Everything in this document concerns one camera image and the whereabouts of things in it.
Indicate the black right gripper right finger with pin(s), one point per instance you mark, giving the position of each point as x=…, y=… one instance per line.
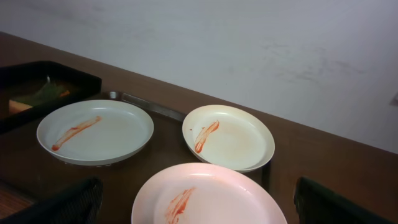
x=316, y=204

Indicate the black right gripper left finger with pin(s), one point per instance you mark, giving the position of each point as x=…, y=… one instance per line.
x=77, y=204

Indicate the pale green plate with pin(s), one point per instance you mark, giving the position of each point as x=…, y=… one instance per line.
x=95, y=132

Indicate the pink plate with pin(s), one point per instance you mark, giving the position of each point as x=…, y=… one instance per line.
x=203, y=193

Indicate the cream white plate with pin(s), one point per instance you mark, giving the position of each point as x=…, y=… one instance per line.
x=228, y=137

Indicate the orange green sponge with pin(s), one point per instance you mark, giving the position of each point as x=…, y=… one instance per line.
x=50, y=91

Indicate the large brown serving tray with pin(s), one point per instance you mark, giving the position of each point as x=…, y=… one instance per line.
x=30, y=174

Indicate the small black water tray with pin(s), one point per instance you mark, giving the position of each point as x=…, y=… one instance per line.
x=32, y=90

